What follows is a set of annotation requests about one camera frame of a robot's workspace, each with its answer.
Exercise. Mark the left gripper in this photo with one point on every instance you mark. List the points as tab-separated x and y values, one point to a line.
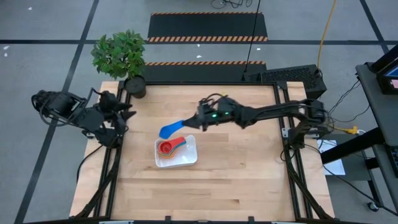
109	102

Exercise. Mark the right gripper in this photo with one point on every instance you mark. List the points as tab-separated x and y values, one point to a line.
224	112

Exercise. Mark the small blue measuring cup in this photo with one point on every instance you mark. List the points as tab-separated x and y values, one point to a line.
169	130

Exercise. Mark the white plastic basket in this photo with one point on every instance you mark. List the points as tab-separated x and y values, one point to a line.
186	157

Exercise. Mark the red measuring cup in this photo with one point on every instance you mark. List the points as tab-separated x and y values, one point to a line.
169	146

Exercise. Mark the orange measuring cup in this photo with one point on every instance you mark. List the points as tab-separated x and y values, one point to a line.
168	155

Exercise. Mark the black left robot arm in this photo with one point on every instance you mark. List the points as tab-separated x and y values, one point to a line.
77	116

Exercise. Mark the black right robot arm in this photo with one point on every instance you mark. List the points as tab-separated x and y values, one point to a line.
280	112

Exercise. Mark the black plant pot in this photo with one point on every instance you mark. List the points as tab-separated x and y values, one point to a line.
135	87

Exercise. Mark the narrow black hazard-striped mat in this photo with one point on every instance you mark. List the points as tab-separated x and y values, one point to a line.
202	73

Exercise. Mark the green leafy plant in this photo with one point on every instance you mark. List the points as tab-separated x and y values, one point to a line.
118	54

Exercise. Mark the wide black hazard-striped mat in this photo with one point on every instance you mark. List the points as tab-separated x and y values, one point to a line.
206	26

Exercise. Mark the white paper sheet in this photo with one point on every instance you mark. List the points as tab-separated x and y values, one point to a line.
337	166

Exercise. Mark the black side desk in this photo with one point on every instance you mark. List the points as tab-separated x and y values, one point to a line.
373	102

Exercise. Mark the black laptop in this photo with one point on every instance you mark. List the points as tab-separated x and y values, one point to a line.
383	60

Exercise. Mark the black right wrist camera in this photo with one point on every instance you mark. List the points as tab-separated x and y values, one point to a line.
206	105

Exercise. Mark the black metal rig frame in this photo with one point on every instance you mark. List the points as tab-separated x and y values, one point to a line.
202	83

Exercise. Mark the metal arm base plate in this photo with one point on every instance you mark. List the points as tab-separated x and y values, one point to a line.
285	133

